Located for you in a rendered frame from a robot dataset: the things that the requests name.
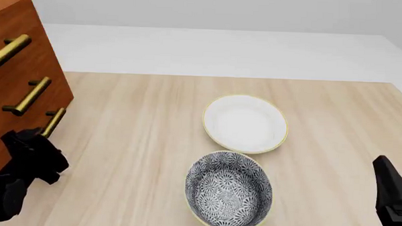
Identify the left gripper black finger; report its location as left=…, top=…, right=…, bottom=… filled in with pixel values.
left=22, top=126, right=46, bottom=144
left=0, top=130, right=24, bottom=149

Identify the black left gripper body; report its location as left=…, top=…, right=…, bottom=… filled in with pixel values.
left=2, top=135, right=71, bottom=186

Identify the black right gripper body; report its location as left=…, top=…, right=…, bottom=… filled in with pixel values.
left=374, top=199, right=402, bottom=226

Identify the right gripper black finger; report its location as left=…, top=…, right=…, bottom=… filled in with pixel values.
left=371, top=155, right=402, bottom=209

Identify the wooden cabinet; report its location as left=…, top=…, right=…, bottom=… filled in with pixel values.
left=0, top=0, right=78, bottom=179

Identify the white bowl with yellow rim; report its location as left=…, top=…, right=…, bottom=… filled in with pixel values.
left=201, top=93, right=291, bottom=156

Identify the black-and-white patterned bowl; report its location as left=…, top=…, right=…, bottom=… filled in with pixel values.
left=183, top=149, right=275, bottom=226

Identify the short brass drawer handle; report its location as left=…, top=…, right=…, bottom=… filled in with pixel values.
left=41, top=106, right=67, bottom=139

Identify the medium brass drawer handle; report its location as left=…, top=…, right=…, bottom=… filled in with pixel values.
left=1, top=74, right=53, bottom=118

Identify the wooden drawer, short handle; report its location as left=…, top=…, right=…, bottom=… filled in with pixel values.
left=0, top=62, right=76, bottom=179

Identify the wooden drawer, medium handle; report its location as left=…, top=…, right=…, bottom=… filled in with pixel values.
left=0, top=29, right=63, bottom=131

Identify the long brass drawer handle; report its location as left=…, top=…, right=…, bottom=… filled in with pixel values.
left=0, top=33, right=33, bottom=75

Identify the wooden drawer, long handle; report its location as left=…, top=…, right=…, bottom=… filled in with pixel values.
left=0, top=0, right=49, bottom=81

